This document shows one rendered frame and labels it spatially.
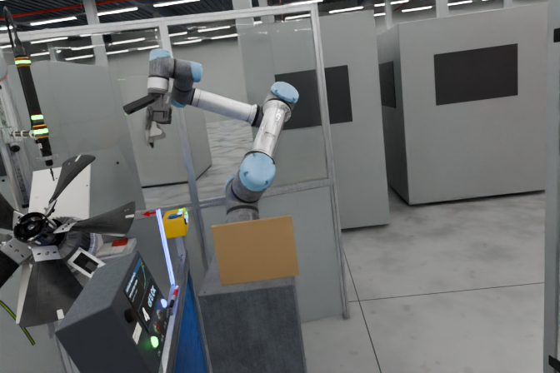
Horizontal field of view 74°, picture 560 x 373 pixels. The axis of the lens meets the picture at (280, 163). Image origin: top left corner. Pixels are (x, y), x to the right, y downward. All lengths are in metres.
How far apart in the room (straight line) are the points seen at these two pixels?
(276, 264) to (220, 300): 0.21
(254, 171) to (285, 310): 0.45
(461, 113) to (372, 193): 1.40
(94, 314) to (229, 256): 0.54
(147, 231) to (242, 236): 1.23
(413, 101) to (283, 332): 3.51
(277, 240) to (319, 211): 1.22
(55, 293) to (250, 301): 0.71
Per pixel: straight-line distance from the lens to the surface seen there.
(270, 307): 1.26
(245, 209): 1.30
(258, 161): 1.23
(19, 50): 1.63
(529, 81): 4.96
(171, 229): 1.83
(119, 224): 1.56
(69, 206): 1.97
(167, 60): 1.49
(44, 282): 1.60
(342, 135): 3.80
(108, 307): 0.79
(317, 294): 2.63
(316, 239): 2.46
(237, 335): 1.32
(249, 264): 1.24
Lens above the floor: 1.60
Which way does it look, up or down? 11 degrees down
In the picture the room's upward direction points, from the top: 8 degrees counter-clockwise
